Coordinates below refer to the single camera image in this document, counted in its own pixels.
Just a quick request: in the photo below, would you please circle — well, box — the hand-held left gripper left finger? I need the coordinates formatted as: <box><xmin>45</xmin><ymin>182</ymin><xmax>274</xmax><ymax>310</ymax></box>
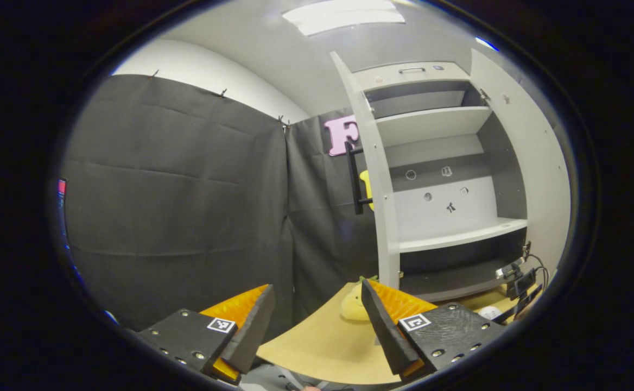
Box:
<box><xmin>135</xmin><ymin>283</ymin><xmax>276</xmax><ymax>385</ymax></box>

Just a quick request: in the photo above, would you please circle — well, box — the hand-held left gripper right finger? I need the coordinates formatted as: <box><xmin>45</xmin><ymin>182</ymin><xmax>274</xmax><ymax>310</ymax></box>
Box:
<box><xmin>360</xmin><ymin>279</ymin><xmax>508</xmax><ymax>383</ymax></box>

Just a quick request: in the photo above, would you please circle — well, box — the grey cabinet door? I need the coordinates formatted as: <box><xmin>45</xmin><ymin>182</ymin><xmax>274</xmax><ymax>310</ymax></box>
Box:
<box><xmin>469</xmin><ymin>48</ymin><xmax>572</xmax><ymax>283</ymax></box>
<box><xmin>329</xmin><ymin>52</ymin><xmax>402</xmax><ymax>291</ymax></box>

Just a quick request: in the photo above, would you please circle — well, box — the grey shoe cabinet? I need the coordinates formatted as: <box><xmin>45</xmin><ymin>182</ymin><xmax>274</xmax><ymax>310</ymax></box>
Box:
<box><xmin>352</xmin><ymin>61</ymin><xmax>529</xmax><ymax>303</ymax></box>

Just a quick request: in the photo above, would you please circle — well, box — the grey cabinet drawer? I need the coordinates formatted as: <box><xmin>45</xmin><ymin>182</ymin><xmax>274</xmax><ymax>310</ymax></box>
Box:
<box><xmin>352</xmin><ymin>61</ymin><xmax>471</xmax><ymax>92</ymax></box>

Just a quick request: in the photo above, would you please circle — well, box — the yellow plush toy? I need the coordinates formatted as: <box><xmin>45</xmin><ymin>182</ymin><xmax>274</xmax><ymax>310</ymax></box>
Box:
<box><xmin>340</xmin><ymin>280</ymin><xmax>375</xmax><ymax>322</ymax></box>

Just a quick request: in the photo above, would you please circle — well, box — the black backdrop cloth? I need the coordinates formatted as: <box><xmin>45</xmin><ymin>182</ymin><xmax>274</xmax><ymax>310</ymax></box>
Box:
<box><xmin>59</xmin><ymin>73</ymin><xmax>383</xmax><ymax>332</ymax></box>

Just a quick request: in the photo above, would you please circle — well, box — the large ceiling light panel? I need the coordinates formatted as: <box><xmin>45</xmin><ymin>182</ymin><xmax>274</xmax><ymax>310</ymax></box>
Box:
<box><xmin>282</xmin><ymin>0</ymin><xmax>406</xmax><ymax>37</ymax></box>

